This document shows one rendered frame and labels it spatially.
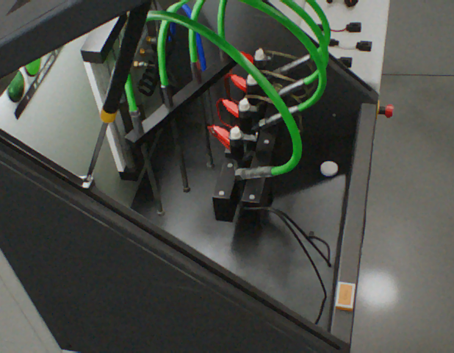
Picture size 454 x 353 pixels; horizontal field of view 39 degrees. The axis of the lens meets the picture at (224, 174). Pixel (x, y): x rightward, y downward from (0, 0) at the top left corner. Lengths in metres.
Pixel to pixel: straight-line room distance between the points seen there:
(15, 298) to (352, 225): 0.66
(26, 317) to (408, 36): 2.51
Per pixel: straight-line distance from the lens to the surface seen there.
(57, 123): 1.16
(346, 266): 1.25
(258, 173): 1.11
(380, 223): 2.51
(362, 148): 1.44
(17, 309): 1.31
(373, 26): 1.73
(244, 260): 1.40
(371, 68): 1.60
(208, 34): 0.97
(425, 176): 2.69
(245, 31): 1.47
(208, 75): 1.40
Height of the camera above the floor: 1.99
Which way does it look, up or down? 48 degrees down
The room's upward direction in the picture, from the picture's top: 8 degrees counter-clockwise
